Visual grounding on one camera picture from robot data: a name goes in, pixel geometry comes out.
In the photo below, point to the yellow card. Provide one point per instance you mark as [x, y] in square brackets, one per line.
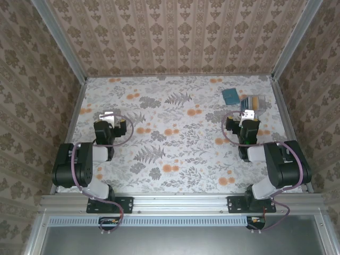
[255, 103]

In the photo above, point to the blue card diamond print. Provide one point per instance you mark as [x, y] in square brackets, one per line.
[248, 103]

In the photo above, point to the clear acrylic box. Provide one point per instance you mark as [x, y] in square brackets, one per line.
[261, 102]

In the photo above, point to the blue card holder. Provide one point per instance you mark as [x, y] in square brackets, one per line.
[230, 96]

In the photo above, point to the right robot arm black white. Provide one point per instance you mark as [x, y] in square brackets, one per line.
[287, 170]

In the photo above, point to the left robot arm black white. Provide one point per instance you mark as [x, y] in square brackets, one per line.
[79, 164]

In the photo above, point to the floral table cover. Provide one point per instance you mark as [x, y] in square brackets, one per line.
[170, 180]

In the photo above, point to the grey metal panel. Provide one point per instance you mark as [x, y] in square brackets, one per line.
[180, 241]

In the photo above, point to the aluminium side rail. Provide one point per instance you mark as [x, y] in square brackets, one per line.
[70, 132]
[287, 119]

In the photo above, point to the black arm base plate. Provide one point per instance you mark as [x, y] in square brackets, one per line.
[125, 204]
[235, 204]

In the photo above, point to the aluminium frame post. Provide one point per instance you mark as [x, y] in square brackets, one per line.
[61, 42]
[295, 42]

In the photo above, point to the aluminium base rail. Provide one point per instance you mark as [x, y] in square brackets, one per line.
[180, 202]

